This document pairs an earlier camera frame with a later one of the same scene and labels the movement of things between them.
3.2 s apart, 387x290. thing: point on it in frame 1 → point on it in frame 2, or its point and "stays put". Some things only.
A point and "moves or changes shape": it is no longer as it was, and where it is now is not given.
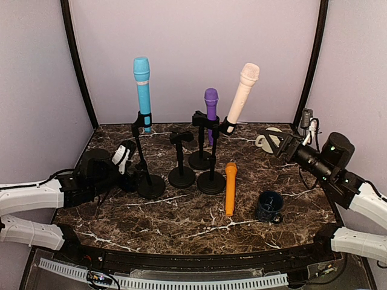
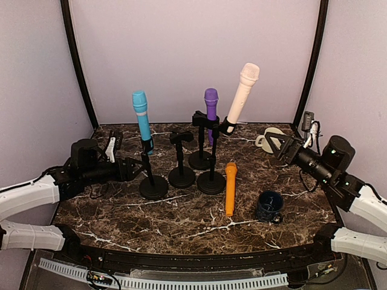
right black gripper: x=289 y=138 stays put
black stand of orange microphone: x=183 y=177 stays put
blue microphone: x=141 y=70 → x=140 y=102
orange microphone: x=230 y=170 stays put
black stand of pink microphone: x=211 y=182 stays put
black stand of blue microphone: x=151 y=186 moves or changes shape
